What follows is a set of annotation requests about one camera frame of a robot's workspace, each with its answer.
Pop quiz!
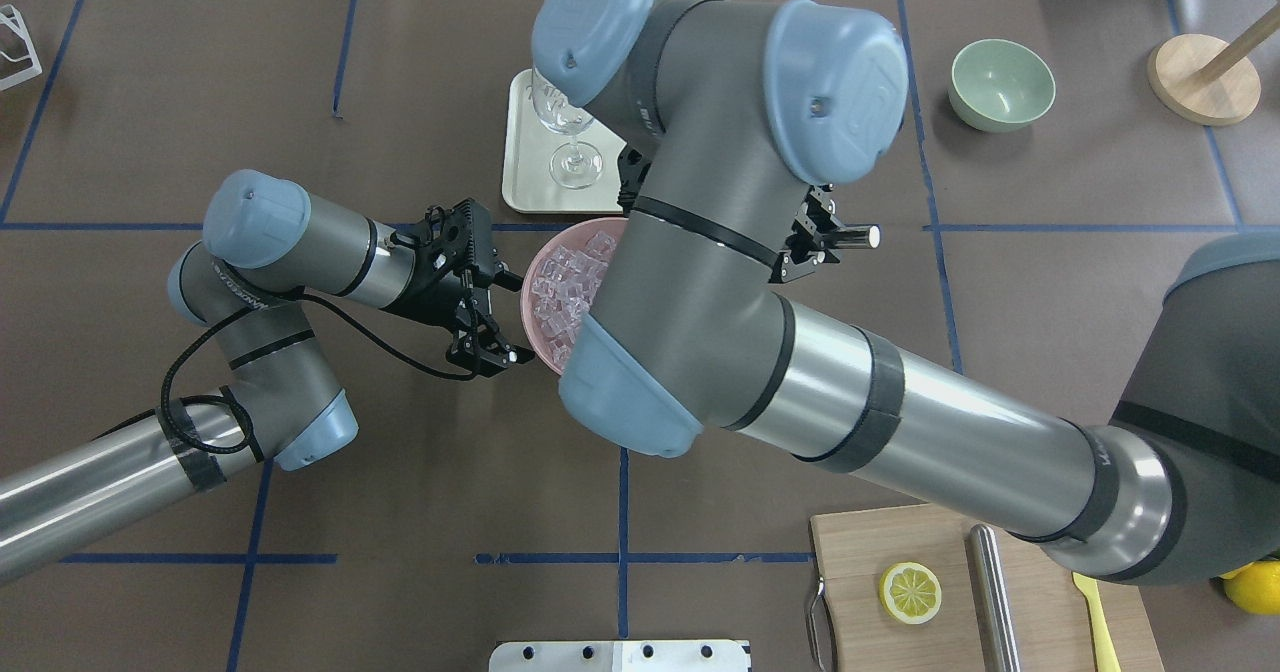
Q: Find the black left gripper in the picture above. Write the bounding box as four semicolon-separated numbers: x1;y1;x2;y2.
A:
375;198;536;375

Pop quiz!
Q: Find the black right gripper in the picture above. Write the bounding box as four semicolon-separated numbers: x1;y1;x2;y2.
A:
614;147;846;285

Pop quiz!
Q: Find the pink bowl of ice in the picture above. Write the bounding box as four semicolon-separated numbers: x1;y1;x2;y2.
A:
520;216;627;375

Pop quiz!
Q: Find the metal ice scoop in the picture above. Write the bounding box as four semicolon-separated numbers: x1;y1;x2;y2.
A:
824;224;882;251

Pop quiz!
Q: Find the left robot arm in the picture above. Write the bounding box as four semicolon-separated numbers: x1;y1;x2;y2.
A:
1;170;534;584

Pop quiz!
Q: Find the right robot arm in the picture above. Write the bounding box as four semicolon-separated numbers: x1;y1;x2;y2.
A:
531;0;1279;585

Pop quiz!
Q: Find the cream bear tray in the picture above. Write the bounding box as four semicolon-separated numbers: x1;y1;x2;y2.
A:
500;69;625;215

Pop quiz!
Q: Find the clear wine glass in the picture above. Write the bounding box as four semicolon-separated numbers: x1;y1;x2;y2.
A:
531;67;603;189

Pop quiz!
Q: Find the green ceramic bowl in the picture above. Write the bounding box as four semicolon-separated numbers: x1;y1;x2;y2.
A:
947;38;1057;133

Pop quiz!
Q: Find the lemon half slice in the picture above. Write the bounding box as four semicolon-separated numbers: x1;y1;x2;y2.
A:
877;561;942;625

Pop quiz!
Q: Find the steel rolling rod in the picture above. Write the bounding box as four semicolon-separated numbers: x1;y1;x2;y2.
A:
966;524;1023;671

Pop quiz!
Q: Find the wooden mug tree stand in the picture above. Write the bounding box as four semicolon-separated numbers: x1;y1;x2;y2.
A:
1146;0;1279;128

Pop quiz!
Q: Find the wooden cutting board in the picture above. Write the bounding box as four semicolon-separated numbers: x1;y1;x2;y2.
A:
805;504;1166;672

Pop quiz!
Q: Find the yellow plastic knife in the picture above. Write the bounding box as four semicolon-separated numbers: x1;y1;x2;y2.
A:
1071;572;1121;672

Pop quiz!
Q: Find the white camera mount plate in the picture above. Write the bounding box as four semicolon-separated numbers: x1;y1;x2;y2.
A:
488;637;753;671

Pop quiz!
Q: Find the white wire cup rack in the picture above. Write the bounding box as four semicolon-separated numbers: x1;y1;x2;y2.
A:
1;5;44;92

